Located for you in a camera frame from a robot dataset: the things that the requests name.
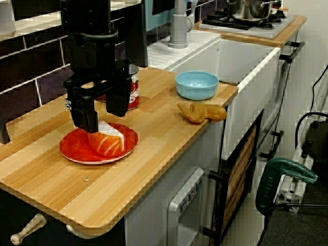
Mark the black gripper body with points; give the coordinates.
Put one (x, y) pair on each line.
(92, 56)

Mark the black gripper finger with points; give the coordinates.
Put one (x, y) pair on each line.
(118, 100)
(84, 115)

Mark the red plate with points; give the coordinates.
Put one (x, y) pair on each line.
(74, 148)

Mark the toy salmon sushi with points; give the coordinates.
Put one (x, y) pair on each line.
(107, 144)

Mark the light blue bowl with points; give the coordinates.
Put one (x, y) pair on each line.
(197, 87)

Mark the yellow toy chicken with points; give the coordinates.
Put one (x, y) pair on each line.
(200, 112)

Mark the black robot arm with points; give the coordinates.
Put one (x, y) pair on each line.
(84, 15)

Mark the tomato print can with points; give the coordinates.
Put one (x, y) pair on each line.
(134, 89)

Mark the grey toy faucet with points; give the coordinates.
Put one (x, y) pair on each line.
(178, 30)

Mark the white oven door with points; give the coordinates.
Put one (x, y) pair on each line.
(174, 220)

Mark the white toy sink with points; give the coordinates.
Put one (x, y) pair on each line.
(256, 84)

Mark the black framed wood door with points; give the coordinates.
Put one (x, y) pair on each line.
(238, 179)

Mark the steel pot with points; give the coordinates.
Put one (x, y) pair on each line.
(251, 10)

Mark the grey stove with black grates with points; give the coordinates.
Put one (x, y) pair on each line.
(269, 30)

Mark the green power tool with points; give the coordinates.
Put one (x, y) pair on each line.
(269, 184)

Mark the grey towel bar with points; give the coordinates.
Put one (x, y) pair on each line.
(293, 52)

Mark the black power supply box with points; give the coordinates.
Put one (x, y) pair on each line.
(317, 141)

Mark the wide black shelf post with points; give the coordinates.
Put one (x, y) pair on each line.
(135, 38)

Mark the narrow black shelf post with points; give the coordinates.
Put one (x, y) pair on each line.
(3, 123)

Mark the aluminium frame profile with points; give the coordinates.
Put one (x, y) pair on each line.
(289, 189)

